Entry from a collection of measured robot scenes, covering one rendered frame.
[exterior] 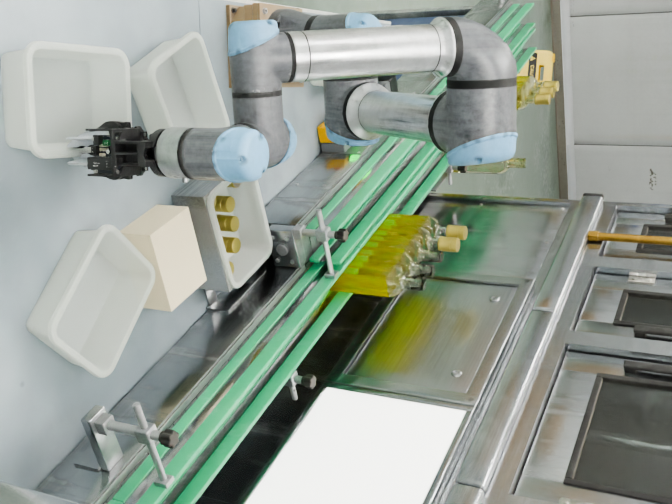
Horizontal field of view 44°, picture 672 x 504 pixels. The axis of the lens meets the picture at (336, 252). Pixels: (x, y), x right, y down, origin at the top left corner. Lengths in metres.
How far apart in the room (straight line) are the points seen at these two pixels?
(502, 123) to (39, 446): 0.93
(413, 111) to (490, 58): 0.22
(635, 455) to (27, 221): 1.14
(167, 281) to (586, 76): 6.64
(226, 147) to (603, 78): 6.89
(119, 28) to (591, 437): 1.15
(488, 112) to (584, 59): 6.51
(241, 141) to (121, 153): 0.20
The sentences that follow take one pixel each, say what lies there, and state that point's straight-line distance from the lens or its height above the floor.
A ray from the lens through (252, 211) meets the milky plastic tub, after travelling 1.82.
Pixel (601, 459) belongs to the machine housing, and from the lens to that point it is 1.67.
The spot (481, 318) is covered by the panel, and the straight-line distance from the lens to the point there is 1.95.
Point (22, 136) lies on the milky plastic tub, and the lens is 1.36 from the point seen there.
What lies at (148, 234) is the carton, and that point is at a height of 0.82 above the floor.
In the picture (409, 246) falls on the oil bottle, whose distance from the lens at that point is 1.95.
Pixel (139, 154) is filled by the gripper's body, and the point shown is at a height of 0.99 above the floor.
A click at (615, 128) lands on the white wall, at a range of 8.09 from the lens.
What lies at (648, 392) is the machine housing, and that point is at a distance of 1.81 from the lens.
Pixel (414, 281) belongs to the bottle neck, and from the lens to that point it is 1.85.
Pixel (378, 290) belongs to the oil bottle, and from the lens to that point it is 1.88.
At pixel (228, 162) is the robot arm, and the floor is 1.13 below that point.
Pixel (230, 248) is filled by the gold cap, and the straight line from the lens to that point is 1.77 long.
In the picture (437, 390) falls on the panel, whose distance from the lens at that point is 1.75.
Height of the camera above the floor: 1.80
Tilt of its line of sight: 27 degrees down
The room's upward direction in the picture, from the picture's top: 95 degrees clockwise
